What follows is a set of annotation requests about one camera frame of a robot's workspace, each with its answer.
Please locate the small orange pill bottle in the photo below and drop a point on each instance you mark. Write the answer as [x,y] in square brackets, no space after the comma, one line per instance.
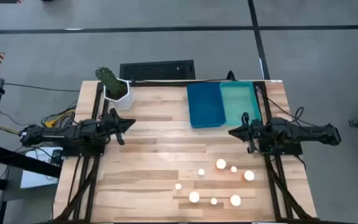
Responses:
[178,186]

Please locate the black keyboard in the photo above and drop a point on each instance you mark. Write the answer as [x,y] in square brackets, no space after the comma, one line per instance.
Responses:
[157,70]

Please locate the small pill bottle white cap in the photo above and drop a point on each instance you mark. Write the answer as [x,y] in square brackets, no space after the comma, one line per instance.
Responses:
[213,201]

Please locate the large orange pill bottle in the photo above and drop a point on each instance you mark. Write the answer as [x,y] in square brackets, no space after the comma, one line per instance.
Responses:
[249,175]
[194,196]
[235,200]

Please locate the black aluminium table frame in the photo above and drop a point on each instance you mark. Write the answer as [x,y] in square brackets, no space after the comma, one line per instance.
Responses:
[160,83]

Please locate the white box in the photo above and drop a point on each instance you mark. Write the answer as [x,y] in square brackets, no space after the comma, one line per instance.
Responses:
[33,180]

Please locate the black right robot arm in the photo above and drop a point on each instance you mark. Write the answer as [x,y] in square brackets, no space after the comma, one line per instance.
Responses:
[306,133]

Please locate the teal plastic bin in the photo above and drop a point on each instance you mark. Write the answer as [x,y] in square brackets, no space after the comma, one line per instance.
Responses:
[238,99]

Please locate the white disc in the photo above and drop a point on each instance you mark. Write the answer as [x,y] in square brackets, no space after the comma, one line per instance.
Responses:
[221,164]

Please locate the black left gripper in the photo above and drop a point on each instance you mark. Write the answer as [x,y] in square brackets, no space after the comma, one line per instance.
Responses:
[110,124]

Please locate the green cactus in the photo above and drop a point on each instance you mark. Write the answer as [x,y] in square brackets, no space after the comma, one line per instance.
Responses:
[109,79]

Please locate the small purple pill bottle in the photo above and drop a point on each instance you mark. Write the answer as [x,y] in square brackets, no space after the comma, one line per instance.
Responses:
[233,169]

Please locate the blue plastic bin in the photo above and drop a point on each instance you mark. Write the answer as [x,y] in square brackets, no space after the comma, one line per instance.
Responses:
[205,105]

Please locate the white hexagonal plant pot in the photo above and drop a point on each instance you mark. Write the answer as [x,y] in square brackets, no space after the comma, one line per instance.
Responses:
[123,102]

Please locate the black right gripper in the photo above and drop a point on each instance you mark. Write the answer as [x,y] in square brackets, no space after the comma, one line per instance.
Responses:
[254,133]

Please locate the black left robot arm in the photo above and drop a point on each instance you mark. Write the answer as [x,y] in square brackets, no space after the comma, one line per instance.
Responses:
[57,135]

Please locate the small green pill bottle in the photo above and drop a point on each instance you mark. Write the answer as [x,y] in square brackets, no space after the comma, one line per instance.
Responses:
[201,172]

